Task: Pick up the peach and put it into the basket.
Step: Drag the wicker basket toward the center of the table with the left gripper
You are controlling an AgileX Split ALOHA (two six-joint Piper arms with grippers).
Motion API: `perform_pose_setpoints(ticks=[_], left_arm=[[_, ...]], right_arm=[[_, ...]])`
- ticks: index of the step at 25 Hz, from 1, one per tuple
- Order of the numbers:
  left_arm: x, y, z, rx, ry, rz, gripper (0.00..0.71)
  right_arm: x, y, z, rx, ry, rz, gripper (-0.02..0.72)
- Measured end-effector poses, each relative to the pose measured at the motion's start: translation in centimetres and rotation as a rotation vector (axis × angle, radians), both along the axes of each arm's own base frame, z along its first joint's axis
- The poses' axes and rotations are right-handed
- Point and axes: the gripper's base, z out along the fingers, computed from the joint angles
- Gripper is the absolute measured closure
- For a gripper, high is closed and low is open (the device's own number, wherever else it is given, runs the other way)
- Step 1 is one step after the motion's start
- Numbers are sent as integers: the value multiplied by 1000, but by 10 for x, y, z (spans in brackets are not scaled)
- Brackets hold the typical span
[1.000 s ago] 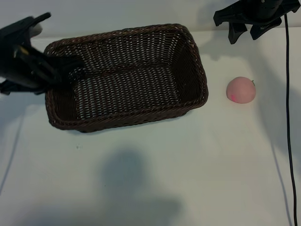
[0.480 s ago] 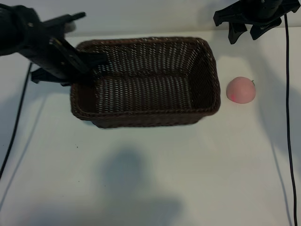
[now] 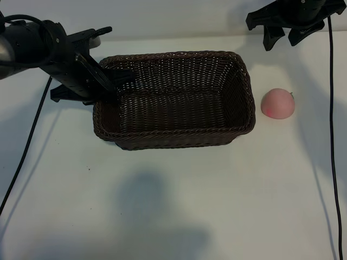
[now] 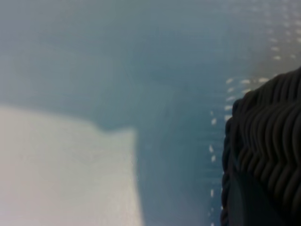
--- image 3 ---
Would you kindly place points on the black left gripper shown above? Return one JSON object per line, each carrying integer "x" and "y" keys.
{"x": 67, "y": 70}

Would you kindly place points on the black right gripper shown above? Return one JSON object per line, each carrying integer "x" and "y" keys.
{"x": 292, "y": 12}

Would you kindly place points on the pink peach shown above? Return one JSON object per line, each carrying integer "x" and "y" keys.
{"x": 277, "y": 104}

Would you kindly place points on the dark brown wicker basket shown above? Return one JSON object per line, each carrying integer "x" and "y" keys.
{"x": 176, "y": 108}

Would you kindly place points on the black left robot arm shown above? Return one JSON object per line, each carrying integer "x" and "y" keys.
{"x": 21, "y": 46}

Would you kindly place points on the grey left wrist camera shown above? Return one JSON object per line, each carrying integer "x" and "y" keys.
{"x": 95, "y": 42}

